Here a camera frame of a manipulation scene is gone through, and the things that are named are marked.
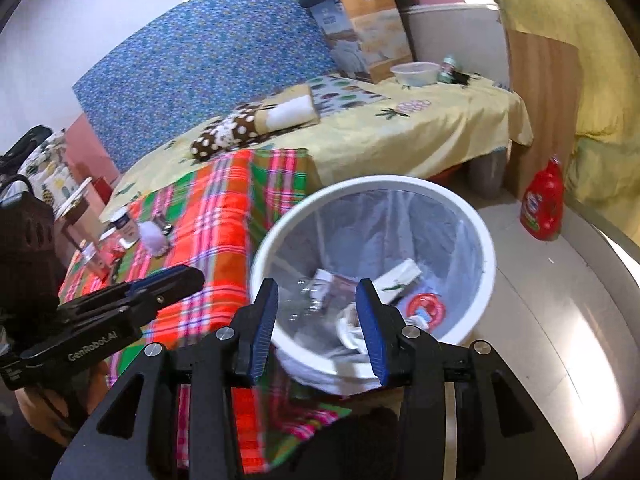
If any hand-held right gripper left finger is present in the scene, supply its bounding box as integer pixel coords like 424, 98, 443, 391
52, 277, 281, 480

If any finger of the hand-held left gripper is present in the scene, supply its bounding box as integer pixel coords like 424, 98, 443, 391
56, 272, 206, 335
124, 265, 200, 295

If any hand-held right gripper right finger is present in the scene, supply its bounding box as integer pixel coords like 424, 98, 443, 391
355, 278, 593, 480

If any crushed clear plastic bottle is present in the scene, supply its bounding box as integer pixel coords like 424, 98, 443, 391
280, 275, 351, 326

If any red label plastic cup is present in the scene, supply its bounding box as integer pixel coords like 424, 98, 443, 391
402, 290, 446, 331

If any white jar blue label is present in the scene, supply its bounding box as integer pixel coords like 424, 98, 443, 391
110, 211, 141, 248

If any white trash bin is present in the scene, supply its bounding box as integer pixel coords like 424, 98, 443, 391
248, 175, 497, 396

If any beige mug brown lid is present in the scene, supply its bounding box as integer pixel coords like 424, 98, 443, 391
52, 191, 101, 251

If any plaid blanket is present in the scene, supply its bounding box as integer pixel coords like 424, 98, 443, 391
57, 147, 353, 478

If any pineapple print fabric bag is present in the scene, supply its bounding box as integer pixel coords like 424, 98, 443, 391
17, 130, 76, 211

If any small red box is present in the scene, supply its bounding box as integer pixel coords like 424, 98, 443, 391
92, 176, 113, 206

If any clear plastic bin liner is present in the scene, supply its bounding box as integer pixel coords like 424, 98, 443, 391
270, 187, 486, 396

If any black bag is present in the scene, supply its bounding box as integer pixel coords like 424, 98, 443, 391
0, 127, 53, 171

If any brown polka dot pillow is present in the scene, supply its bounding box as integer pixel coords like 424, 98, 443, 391
190, 85, 321, 163

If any yellow bed sheet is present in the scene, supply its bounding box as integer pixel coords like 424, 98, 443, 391
100, 72, 533, 223

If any grey bed leg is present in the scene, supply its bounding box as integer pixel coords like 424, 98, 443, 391
467, 147, 507, 198

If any red detergent bottle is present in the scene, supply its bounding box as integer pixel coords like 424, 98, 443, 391
519, 156, 566, 242

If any white fluffy cloth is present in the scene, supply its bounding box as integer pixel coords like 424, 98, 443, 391
267, 96, 315, 128

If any blue floral headboard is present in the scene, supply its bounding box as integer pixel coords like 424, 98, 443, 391
72, 0, 351, 173

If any clear plastic bowl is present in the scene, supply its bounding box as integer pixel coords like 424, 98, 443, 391
390, 61, 440, 87

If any yellow curtain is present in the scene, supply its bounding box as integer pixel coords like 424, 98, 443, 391
475, 0, 640, 241

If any wooden board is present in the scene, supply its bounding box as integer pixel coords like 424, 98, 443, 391
505, 27, 581, 201

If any quilt packaging box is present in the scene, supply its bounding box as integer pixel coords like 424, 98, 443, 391
301, 0, 416, 83

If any white side panel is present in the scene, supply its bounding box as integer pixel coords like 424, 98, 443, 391
405, 2, 511, 91

